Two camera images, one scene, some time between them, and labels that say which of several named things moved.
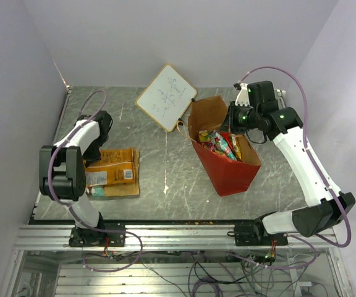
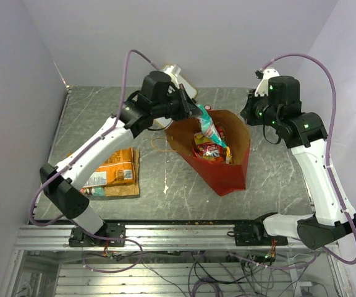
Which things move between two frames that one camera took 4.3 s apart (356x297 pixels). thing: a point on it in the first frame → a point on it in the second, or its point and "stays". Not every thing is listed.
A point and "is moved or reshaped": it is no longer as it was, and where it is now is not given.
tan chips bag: (117, 190) stays
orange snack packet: (115, 166) stays
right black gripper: (232, 125) → (247, 111)
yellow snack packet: (237, 145) → (228, 156)
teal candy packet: (220, 145) → (208, 127)
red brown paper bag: (232, 176) is moved or reshaped
